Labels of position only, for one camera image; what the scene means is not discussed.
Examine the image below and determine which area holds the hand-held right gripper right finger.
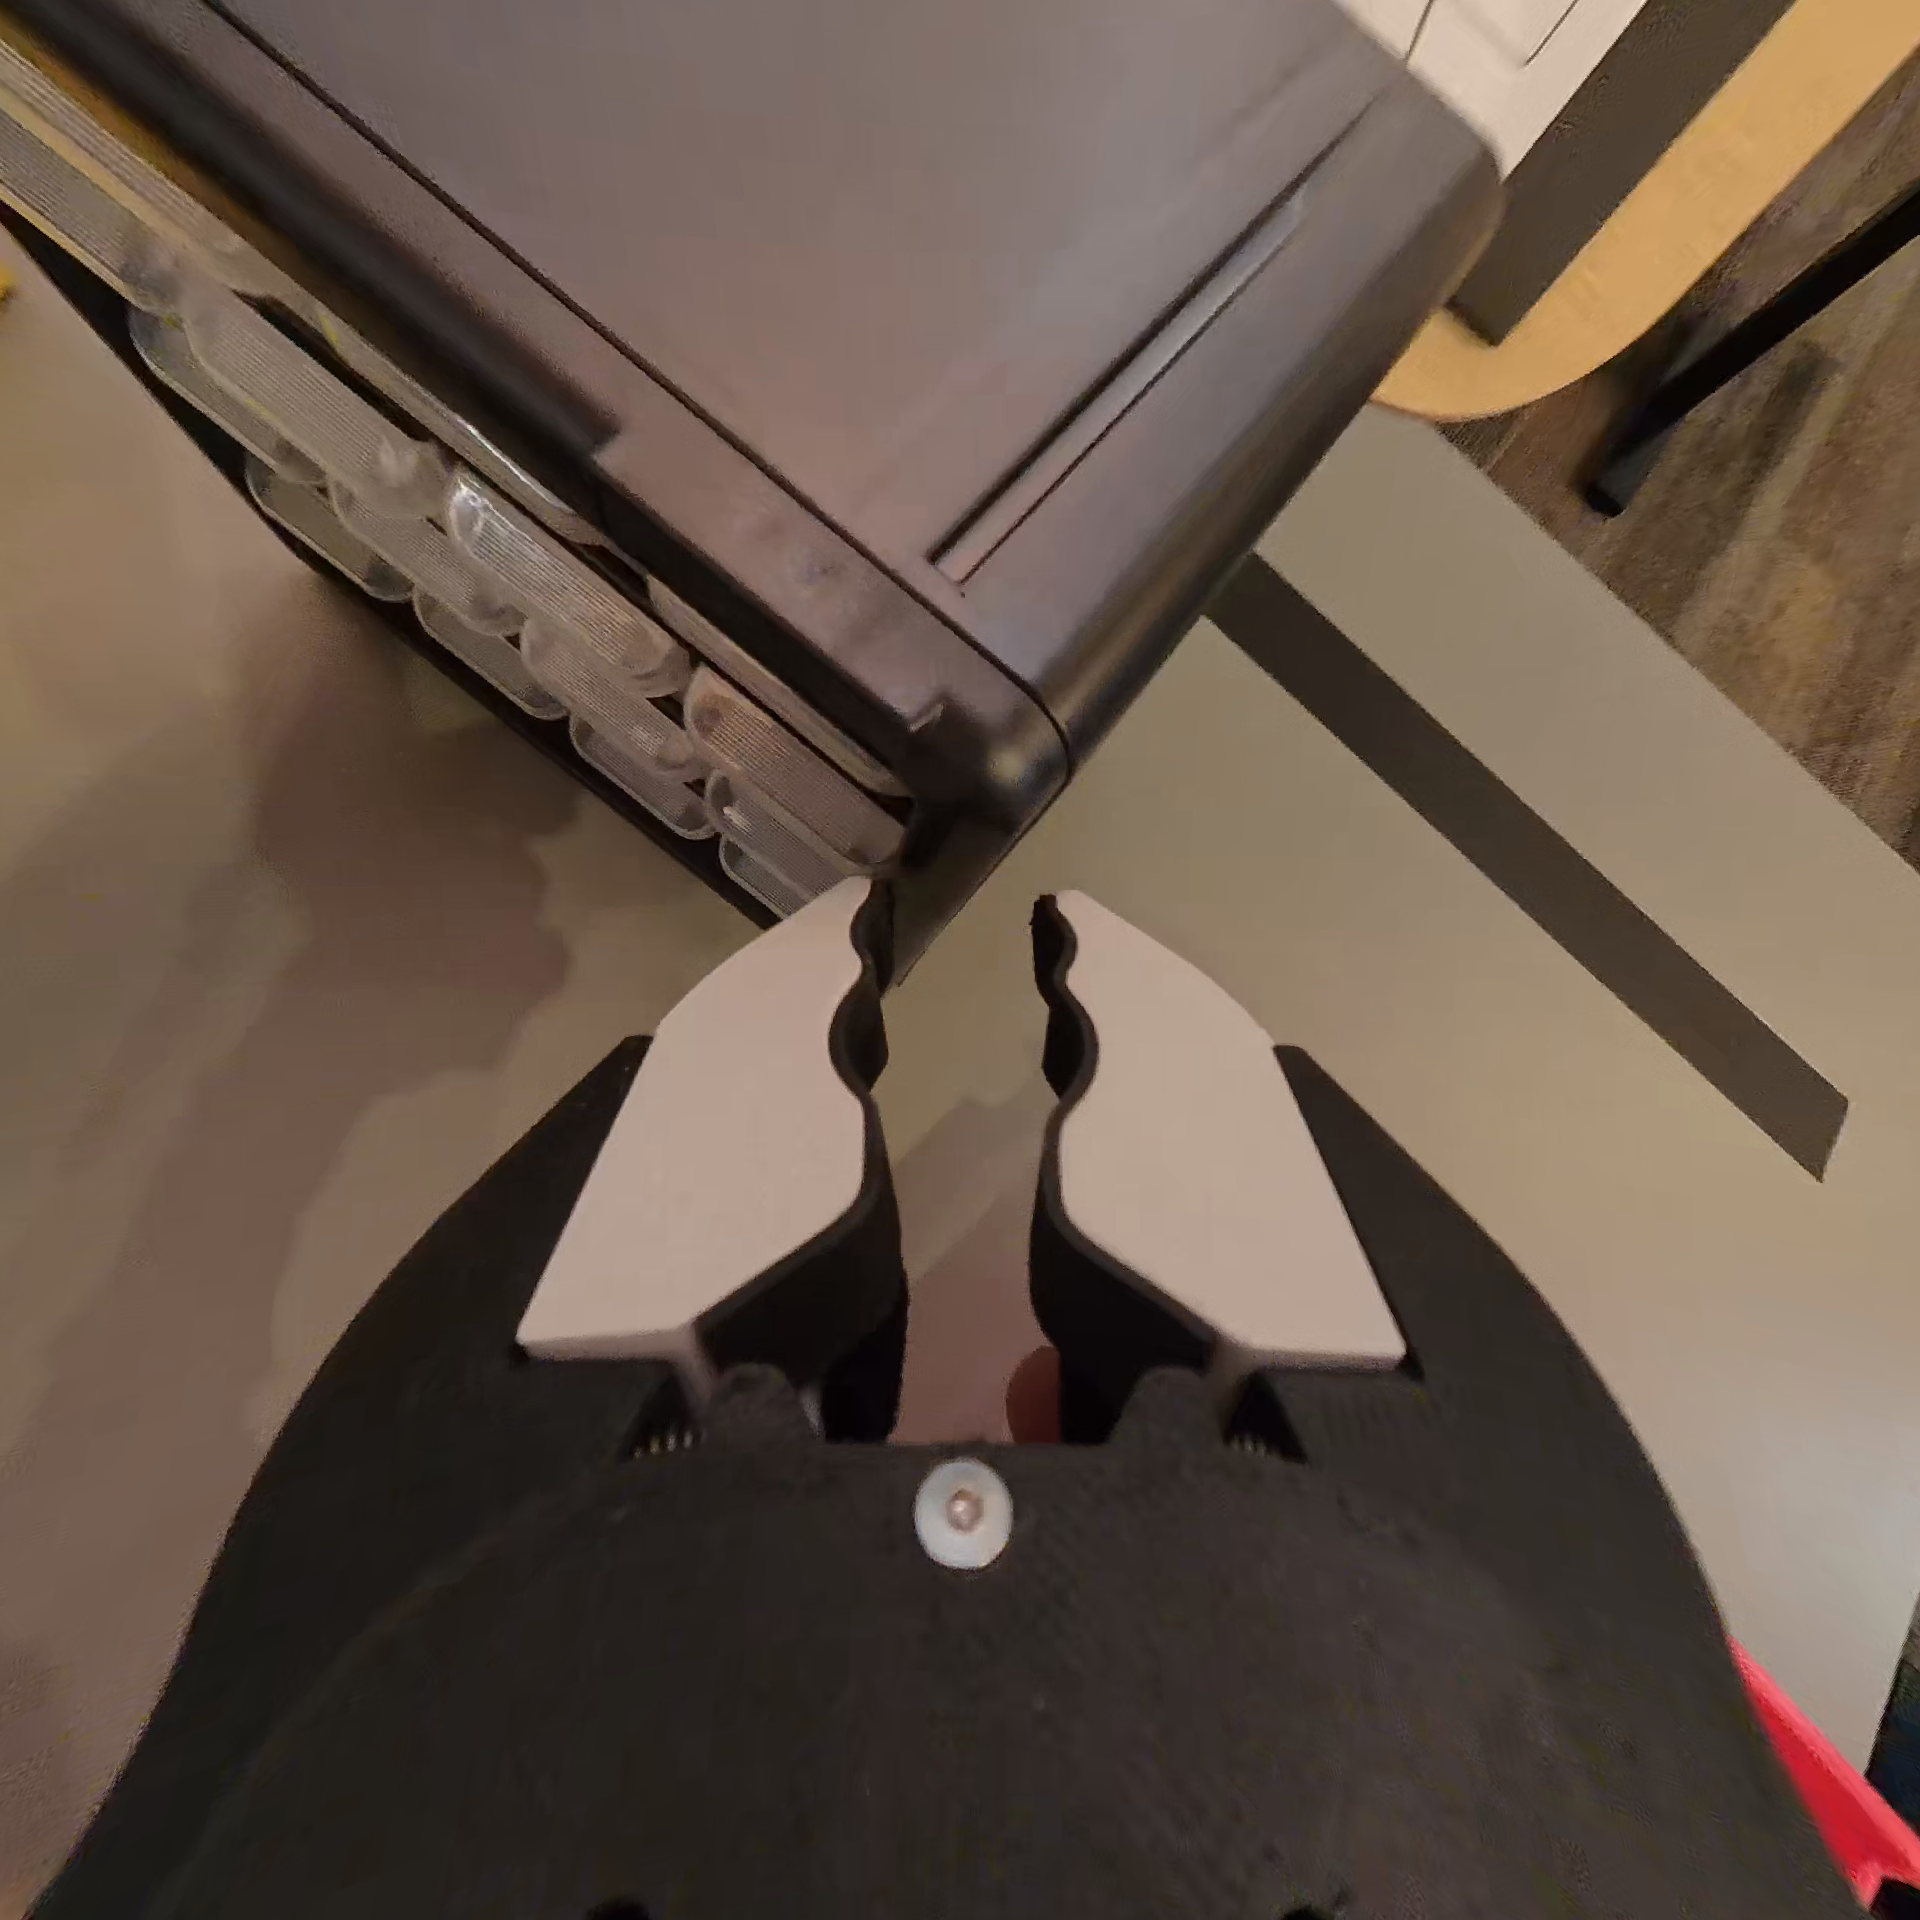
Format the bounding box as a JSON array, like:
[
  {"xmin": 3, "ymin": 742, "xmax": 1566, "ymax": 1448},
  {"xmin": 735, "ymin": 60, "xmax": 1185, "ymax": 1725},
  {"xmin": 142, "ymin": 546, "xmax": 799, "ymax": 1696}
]
[{"xmin": 1030, "ymin": 888, "xmax": 1412, "ymax": 1444}]

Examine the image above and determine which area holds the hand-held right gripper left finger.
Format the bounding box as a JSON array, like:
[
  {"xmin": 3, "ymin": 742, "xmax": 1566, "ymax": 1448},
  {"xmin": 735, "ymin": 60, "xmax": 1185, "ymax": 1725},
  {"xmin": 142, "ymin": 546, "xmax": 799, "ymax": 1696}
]
[{"xmin": 512, "ymin": 878, "xmax": 914, "ymax": 1444}]

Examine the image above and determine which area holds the black drawer cabinet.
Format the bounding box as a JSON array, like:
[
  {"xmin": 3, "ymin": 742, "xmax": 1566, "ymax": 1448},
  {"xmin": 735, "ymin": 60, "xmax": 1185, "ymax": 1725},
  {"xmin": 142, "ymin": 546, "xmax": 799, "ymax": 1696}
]
[{"xmin": 0, "ymin": 0, "xmax": 1506, "ymax": 975}]

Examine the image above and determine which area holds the row of clear drawers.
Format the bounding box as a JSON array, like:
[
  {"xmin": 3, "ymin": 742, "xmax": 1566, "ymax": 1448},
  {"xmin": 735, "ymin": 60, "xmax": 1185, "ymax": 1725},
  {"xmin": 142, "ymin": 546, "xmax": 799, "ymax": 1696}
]
[{"xmin": 0, "ymin": 45, "xmax": 916, "ymax": 923}]

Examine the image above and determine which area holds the black tape strip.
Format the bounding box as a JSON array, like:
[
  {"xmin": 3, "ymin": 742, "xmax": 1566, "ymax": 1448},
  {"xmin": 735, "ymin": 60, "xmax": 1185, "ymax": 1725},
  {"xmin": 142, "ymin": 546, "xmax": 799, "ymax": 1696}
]
[{"xmin": 1207, "ymin": 550, "xmax": 1852, "ymax": 1187}]

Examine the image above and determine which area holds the red plastic object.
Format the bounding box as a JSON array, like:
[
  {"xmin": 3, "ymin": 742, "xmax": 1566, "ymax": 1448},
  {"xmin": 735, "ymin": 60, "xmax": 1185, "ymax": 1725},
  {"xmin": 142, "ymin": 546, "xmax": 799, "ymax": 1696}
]
[{"xmin": 1727, "ymin": 1635, "xmax": 1904, "ymax": 1914}]

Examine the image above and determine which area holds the black table leg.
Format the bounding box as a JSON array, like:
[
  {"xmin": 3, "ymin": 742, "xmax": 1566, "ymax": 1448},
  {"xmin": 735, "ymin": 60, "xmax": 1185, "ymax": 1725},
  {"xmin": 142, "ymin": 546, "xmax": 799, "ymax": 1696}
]
[{"xmin": 1587, "ymin": 223, "xmax": 1920, "ymax": 519}]

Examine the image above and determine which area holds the light wooden table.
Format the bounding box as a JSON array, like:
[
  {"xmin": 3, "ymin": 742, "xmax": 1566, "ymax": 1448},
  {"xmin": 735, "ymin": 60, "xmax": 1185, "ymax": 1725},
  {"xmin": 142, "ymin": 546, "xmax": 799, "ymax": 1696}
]
[{"xmin": 1371, "ymin": 0, "xmax": 1920, "ymax": 423}]

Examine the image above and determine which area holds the white box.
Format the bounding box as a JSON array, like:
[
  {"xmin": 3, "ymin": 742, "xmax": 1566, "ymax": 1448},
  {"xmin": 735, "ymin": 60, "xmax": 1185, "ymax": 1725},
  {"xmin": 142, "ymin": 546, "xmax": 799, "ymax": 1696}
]
[{"xmin": 1351, "ymin": 0, "xmax": 1654, "ymax": 168}]

